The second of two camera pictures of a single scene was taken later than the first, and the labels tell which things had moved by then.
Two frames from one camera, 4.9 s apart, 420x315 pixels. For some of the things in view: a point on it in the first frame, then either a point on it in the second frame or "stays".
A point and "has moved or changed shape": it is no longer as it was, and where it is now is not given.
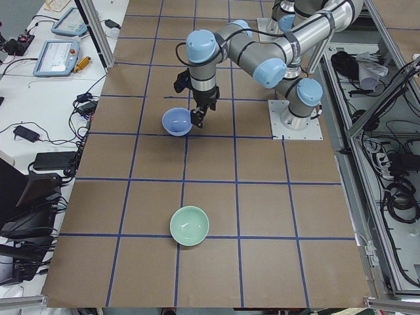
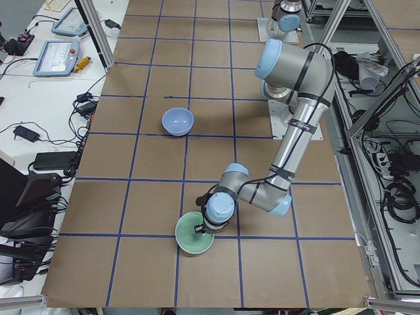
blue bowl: (177, 121) stays
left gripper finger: (197, 115) -> (199, 229)
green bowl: (189, 226) has moved or changed shape
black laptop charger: (26, 133) stays
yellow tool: (82, 64) stays
